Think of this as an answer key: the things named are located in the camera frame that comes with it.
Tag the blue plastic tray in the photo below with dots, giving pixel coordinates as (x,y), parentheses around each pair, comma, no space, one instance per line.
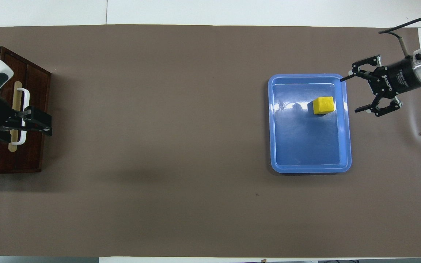
(305,142)

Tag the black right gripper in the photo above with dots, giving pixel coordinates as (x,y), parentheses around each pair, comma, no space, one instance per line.
(397,78)

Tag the brown table mat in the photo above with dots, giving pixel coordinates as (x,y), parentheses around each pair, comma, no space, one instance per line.
(159,146)

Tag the dark wooden drawer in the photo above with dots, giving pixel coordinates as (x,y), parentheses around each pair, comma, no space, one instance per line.
(38,91)

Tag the dark wooden drawer cabinet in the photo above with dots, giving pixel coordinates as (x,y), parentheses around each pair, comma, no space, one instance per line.
(13,160)

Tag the yellow cube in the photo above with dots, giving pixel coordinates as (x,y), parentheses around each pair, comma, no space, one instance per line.
(323,105)

